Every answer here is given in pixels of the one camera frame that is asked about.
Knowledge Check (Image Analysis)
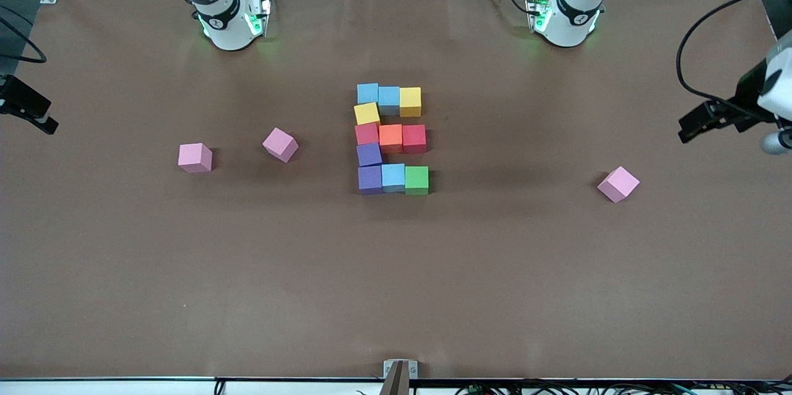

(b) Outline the green foam cube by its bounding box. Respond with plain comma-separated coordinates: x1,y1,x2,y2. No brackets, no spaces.
405,166,430,196

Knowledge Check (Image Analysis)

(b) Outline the yellow foam cube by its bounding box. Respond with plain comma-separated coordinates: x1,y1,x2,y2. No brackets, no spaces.
399,87,423,118
354,102,382,127

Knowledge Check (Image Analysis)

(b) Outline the orange foam cube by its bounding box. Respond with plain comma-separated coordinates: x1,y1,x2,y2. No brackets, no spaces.
379,124,404,154

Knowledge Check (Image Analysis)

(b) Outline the purple foam cube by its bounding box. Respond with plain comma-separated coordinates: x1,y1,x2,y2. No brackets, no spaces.
358,165,384,196
356,143,384,168

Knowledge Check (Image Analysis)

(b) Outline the pink foam cube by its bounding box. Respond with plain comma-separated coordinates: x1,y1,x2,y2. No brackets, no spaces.
262,128,299,163
597,166,640,204
178,143,213,173

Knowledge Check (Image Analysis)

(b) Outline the brown table mat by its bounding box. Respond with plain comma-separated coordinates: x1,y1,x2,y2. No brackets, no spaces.
0,0,792,380

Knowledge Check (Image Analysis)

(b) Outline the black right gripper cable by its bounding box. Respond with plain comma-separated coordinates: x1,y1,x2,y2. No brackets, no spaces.
0,7,48,65

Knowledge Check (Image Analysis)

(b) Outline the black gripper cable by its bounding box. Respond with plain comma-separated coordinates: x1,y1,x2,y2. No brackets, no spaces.
676,0,792,123
0,7,48,65

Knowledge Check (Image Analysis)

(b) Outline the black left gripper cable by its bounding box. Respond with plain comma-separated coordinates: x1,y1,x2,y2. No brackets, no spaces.
676,0,792,123

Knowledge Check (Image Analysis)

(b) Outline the grey metal bracket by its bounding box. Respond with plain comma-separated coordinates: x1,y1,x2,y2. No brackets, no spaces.
383,359,419,380

